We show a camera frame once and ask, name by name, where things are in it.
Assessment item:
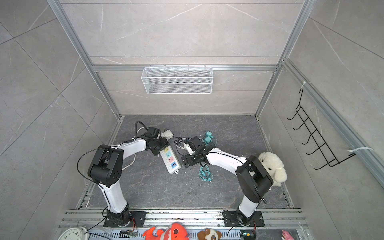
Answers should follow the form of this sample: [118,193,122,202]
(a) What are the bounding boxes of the white charger with black cable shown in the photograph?
[162,129,190,148]

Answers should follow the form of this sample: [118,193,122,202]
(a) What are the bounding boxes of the pink plush toy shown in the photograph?
[282,230,295,240]

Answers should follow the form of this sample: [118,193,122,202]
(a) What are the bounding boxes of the white plush seal toy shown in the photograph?
[258,152,287,187]

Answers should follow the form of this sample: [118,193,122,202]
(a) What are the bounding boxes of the red plush lobster toy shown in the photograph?
[143,223,189,240]

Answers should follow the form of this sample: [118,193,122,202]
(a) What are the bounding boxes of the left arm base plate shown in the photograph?
[103,211,147,228]

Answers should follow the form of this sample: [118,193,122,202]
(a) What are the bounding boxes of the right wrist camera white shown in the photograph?
[184,144,195,155]

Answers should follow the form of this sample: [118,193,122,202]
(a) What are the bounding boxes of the white round clock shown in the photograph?
[58,227,89,240]

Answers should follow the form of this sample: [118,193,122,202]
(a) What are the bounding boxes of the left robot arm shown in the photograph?
[88,127,173,227]

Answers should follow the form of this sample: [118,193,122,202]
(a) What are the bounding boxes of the white power strip colourful sockets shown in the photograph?
[160,146,181,174]

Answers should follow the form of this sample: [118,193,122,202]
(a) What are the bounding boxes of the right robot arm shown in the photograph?
[182,137,274,226]

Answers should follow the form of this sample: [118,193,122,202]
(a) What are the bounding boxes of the black wall hook rack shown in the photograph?
[287,89,356,171]

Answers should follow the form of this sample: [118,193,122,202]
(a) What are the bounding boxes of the white wire mesh basket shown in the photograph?
[141,67,214,95]

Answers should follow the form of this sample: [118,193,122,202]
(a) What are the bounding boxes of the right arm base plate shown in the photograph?
[222,210,265,228]

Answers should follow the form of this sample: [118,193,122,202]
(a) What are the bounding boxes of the brown white plush dog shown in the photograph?
[197,229,223,240]

